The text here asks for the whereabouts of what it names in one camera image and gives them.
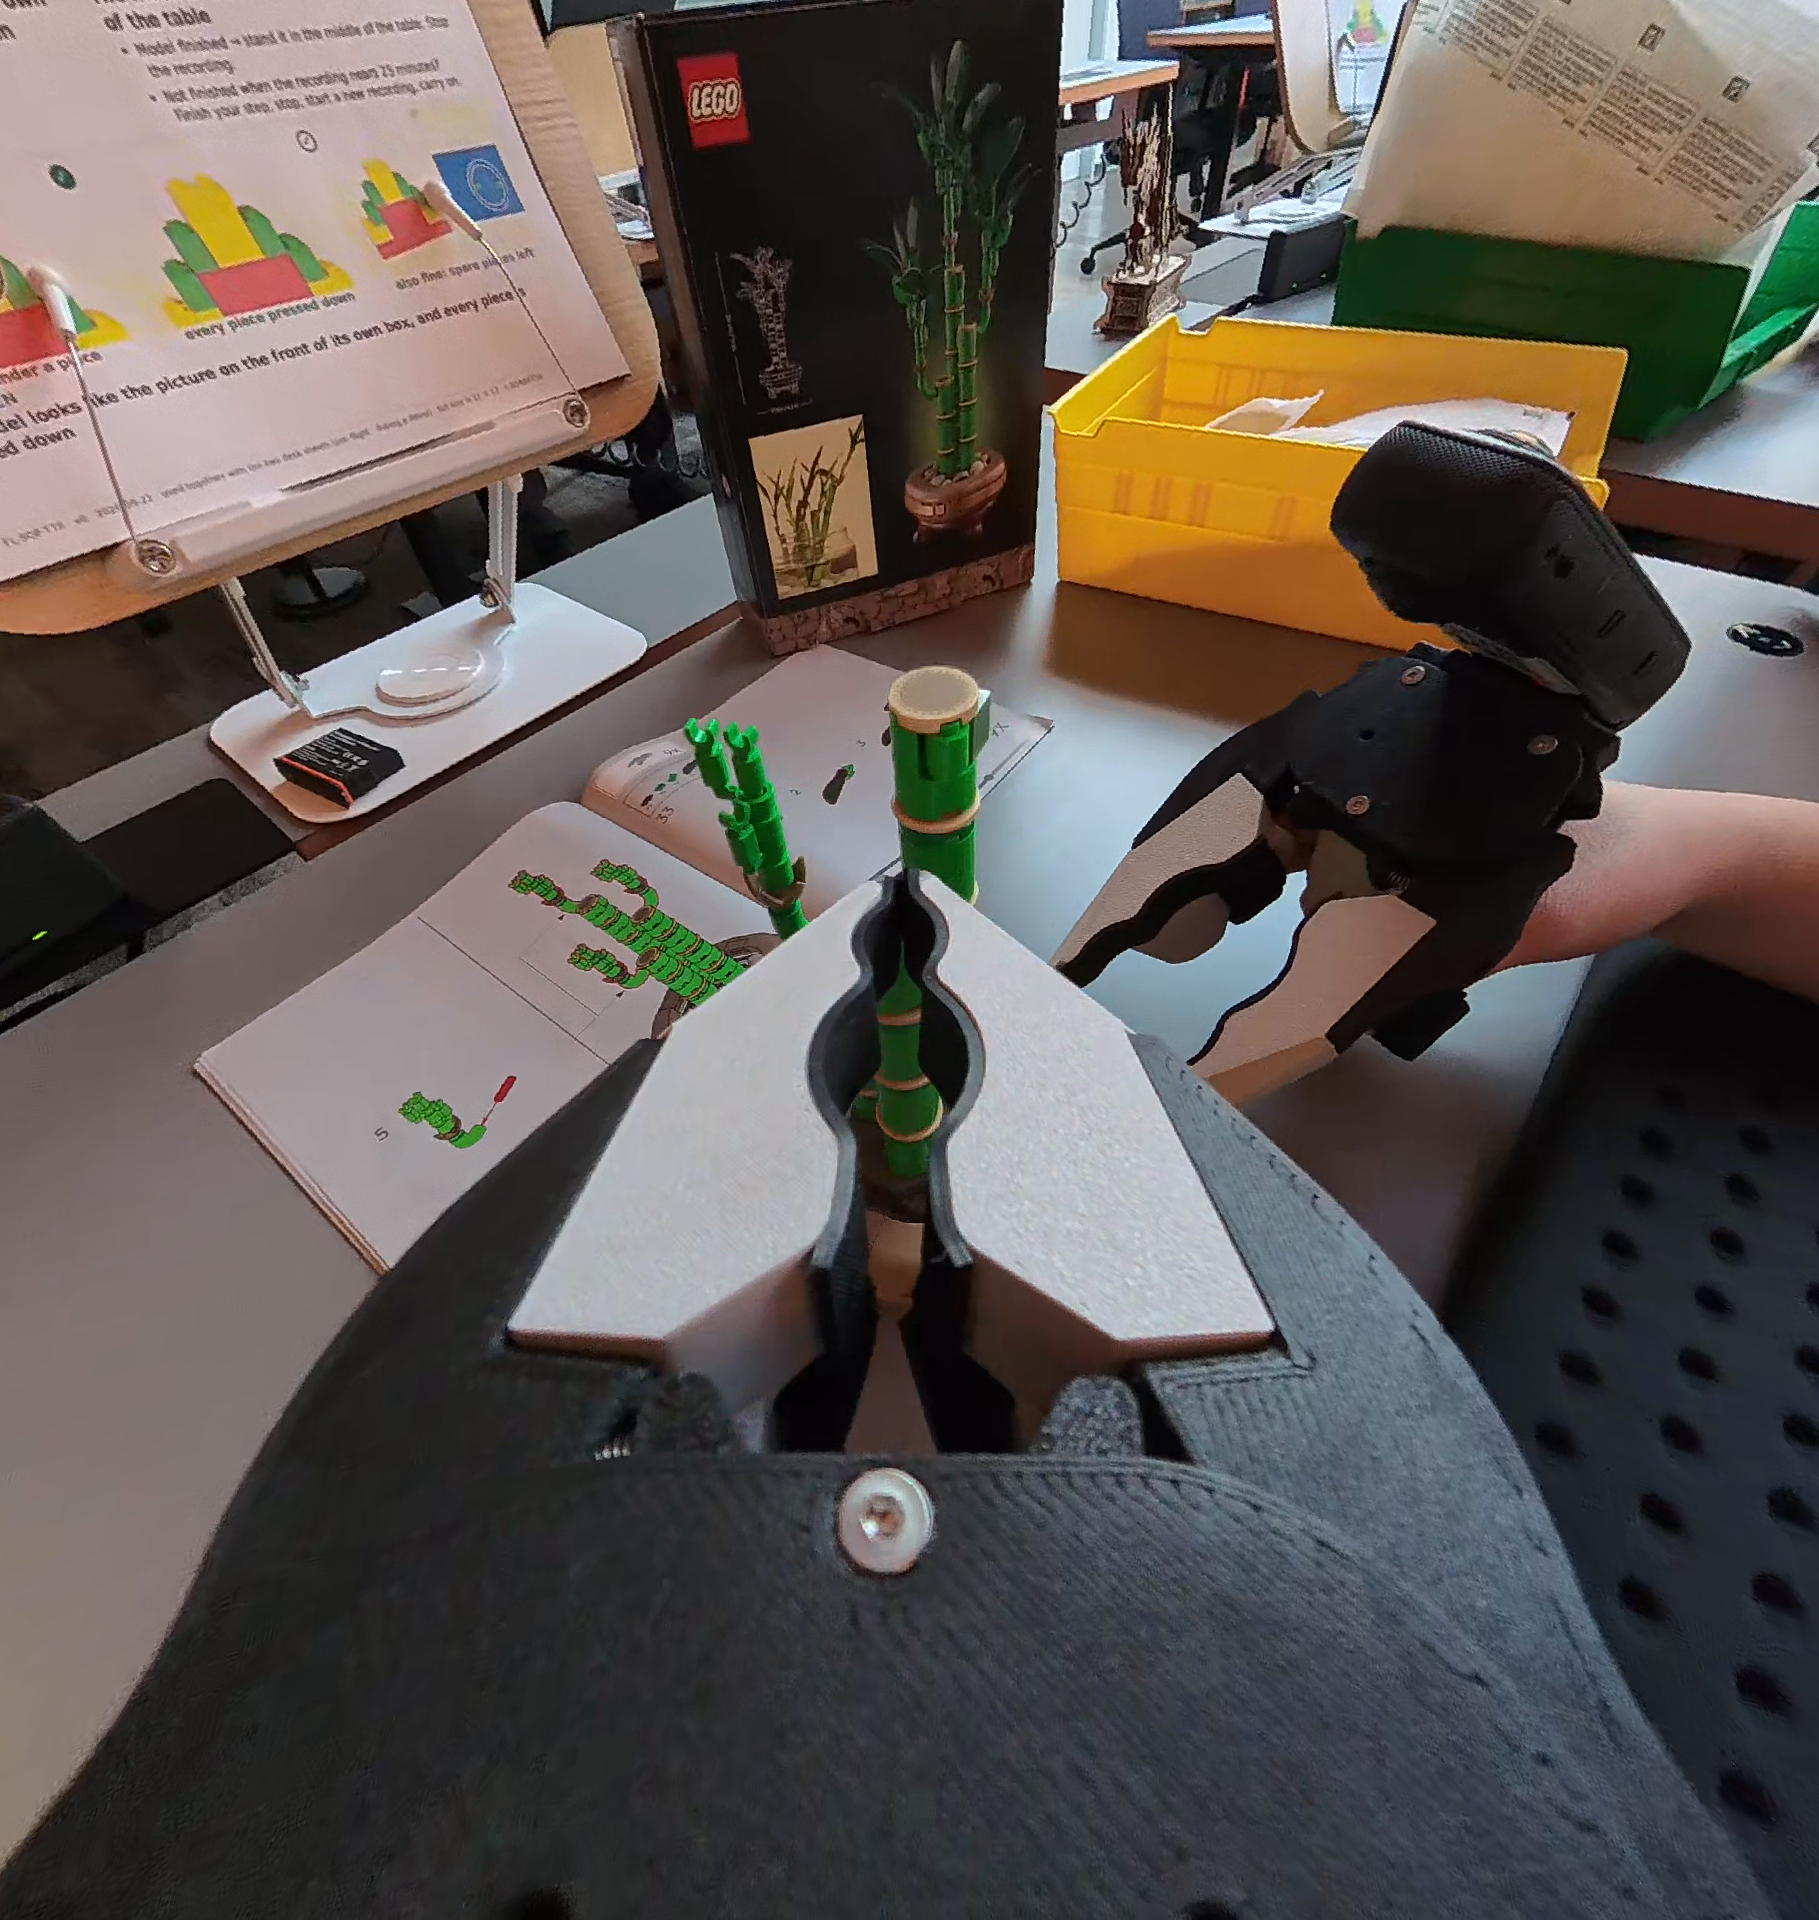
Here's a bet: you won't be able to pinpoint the white paper bag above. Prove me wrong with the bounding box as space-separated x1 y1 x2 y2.
1204 392 1576 453

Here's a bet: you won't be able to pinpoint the open lego instruction booklet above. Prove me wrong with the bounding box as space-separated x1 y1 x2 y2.
196 644 1053 1281

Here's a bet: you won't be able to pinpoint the small green lego bamboo branch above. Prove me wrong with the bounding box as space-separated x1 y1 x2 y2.
681 718 814 936

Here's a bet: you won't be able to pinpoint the wooden model tower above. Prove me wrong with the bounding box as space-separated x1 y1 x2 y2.
1095 98 1184 341

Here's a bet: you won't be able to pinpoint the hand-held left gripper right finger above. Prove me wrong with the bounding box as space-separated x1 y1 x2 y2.
908 869 1288 1457

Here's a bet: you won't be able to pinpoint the person's right forearm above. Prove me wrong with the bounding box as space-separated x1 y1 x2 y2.
1510 785 1819 975

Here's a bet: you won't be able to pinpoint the large folded paper sheet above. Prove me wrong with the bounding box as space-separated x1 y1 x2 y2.
1355 0 1819 262

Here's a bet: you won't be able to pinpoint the small black battery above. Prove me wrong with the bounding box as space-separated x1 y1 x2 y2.
279 726 402 790

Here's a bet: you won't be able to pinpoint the black lego set box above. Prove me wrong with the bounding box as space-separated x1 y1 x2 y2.
610 0 1068 658

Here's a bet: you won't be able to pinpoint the nested yellow plastic bins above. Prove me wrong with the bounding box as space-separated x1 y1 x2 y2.
1046 311 1638 657

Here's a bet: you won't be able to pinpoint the black perforated chair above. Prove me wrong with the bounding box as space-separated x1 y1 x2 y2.
1453 944 1819 1920

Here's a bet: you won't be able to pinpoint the green cardboard box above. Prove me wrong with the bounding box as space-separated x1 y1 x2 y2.
1327 194 1819 439

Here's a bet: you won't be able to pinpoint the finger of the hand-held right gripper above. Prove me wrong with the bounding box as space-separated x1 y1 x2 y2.
1053 785 1314 998
1193 834 1454 1090

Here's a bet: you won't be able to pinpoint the white printed instruction sheet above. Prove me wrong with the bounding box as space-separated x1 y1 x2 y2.
0 0 630 587

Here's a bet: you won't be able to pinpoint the lego bamboo model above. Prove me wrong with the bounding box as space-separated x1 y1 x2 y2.
847 658 997 1224

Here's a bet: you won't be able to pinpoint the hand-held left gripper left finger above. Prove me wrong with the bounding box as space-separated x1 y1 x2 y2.
508 869 908 1457

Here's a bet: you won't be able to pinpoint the black electronic device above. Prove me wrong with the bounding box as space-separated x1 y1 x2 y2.
0 807 154 1063

